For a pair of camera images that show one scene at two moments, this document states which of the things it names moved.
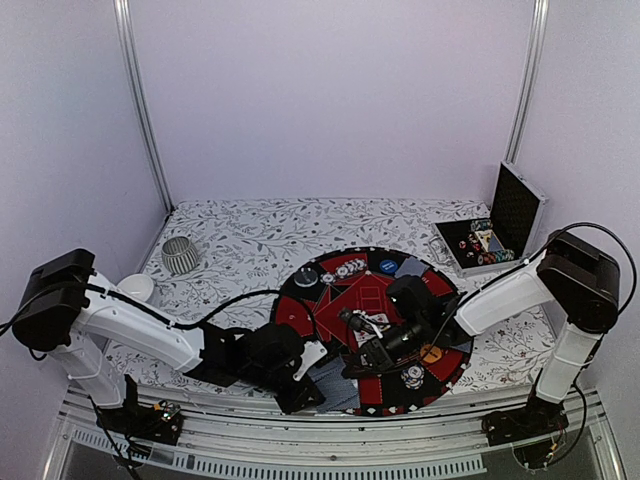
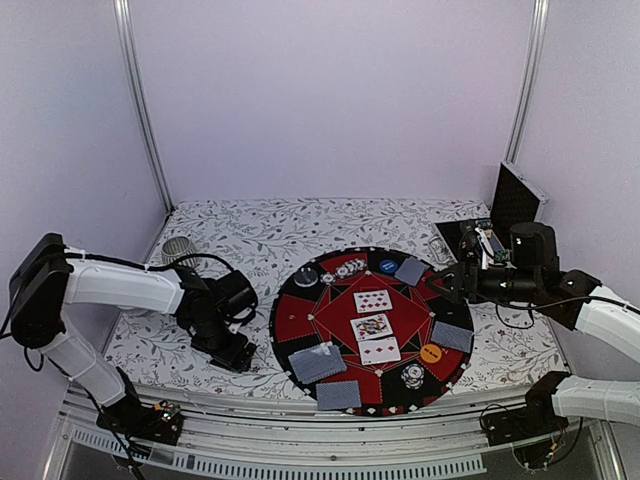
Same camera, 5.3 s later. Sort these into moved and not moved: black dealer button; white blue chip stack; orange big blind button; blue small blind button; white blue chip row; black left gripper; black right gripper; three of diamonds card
Moved: three of diamonds card; black left gripper; black right gripper
Not moved: white blue chip stack; black dealer button; white blue chip row; orange big blind button; blue small blind button
